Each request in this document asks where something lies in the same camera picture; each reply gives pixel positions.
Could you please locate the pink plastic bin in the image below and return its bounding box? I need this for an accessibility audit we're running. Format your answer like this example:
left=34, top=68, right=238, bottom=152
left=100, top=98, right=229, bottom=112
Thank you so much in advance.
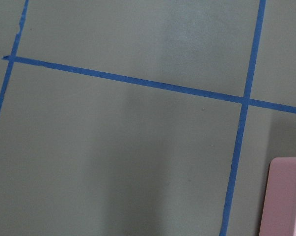
left=259, top=157, right=296, bottom=236

